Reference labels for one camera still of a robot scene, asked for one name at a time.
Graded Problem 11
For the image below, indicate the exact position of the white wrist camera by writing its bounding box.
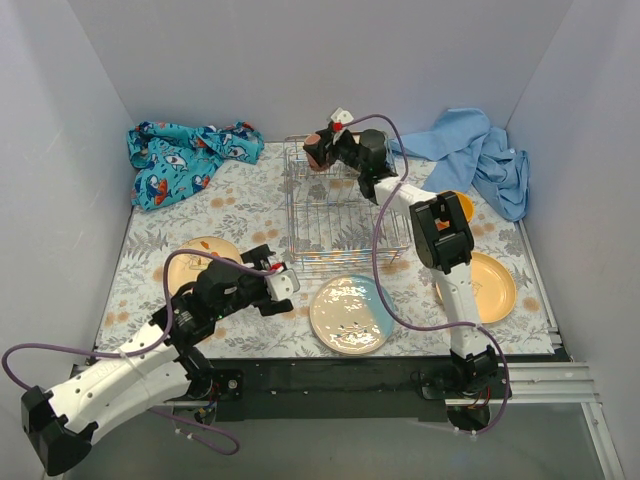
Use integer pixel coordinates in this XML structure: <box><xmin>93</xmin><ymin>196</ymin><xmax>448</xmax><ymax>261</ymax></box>
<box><xmin>329</xmin><ymin>107</ymin><xmax>354</xmax><ymax>132</ymax></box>
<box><xmin>264</xmin><ymin>267</ymin><xmax>300</xmax><ymax>302</ymax></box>

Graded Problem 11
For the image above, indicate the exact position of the aluminium frame rail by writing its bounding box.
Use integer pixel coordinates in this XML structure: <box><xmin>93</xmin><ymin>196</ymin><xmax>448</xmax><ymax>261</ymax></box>
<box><xmin>41</xmin><ymin>360</ymin><xmax>625</xmax><ymax>480</ymax></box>

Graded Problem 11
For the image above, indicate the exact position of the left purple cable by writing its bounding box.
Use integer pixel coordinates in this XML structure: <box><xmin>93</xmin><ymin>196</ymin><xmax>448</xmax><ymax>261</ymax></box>
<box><xmin>0</xmin><ymin>248</ymin><xmax>281</xmax><ymax>456</ymax></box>

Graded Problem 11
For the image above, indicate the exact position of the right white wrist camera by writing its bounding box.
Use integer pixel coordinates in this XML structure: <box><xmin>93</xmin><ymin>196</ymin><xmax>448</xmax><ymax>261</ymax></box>
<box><xmin>329</xmin><ymin>107</ymin><xmax>354</xmax><ymax>132</ymax></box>

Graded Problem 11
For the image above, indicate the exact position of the beige bird pattern plate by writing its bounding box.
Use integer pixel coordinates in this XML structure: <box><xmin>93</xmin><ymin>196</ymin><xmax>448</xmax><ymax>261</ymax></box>
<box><xmin>168</xmin><ymin>236</ymin><xmax>241</xmax><ymax>295</ymax></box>

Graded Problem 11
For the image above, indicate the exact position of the plain orange plate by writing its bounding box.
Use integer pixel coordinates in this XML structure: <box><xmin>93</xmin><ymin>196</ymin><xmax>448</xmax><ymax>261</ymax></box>
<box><xmin>433</xmin><ymin>252</ymin><xmax>516</xmax><ymax>324</ymax></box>

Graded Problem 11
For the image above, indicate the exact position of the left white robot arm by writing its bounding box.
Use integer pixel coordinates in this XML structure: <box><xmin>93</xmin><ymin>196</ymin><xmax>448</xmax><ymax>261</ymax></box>
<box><xmin>21</xmin><ymin>245</ymin><xmax>300</xmax><ymax>476</ymax></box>

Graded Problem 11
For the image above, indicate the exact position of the blue shark pattern cloth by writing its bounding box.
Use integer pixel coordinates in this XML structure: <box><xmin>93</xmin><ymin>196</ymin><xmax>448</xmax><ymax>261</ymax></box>
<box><xmin>126</xmin><ymin>122</ymin><xmax>264</xmax><ymax>211</ymax></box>

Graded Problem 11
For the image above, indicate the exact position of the beige and blue plate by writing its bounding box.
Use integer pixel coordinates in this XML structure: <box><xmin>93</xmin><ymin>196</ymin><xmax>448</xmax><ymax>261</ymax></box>
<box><xmin>309</xmin><ymin>275</ymin><xmax>395</xmax><ymax>356</ymax></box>

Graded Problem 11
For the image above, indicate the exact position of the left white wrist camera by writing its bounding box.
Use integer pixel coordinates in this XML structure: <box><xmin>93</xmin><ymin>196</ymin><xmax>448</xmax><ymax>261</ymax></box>
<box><xmin>264</xmin><ymin>267</ymin><xmax>300</xmax><ymax>302</ymax></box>

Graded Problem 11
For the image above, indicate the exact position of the yellow bowl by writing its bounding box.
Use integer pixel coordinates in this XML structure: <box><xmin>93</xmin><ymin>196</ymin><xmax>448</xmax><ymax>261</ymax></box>
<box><xmin>455</xmin><ymin>191</ymin><xmax>475</xmax><ymax>223</ymax></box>

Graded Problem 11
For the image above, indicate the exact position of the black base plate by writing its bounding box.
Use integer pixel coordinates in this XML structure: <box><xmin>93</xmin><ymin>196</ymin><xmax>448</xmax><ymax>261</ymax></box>
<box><xmin>149</xmin><ymin>355</ymin><xmax>513</xmax><ymax>424</ymax></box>

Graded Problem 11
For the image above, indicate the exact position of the light blue shirt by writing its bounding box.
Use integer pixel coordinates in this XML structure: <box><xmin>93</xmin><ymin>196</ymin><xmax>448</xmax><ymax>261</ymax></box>
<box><xmin>391</xmin><ymin>108</ymin><xmax>530</xmax><ymax>222</ymax></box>

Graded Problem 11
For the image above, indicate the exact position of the floral table mat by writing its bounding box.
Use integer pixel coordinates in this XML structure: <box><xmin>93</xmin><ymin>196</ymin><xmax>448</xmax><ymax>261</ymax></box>
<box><xmin>94</xmin><ymin>139</ymin><xmax>566</xmax><ymax>360</ymax></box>

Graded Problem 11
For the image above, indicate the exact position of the wire dish rack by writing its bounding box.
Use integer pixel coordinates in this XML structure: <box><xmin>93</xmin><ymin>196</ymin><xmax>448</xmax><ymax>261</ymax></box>
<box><xmin>283</xmin><ymin>135</ymin><xmax>380</xmax><ymax>273</ymax></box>

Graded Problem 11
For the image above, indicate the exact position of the pink mug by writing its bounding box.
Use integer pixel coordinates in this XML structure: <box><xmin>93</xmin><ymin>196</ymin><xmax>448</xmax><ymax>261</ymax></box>
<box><xmin>303</xmin><ymin>133</ymin><xmax>330</xmax><ymax>172</ymax></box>

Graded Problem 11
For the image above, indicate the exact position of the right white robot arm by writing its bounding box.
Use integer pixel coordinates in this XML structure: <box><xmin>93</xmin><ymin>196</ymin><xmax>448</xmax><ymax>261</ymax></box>
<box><xmin>303</xmin><ymin>126</ymin><xmax>498</xmax><ymax>398</ymax></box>

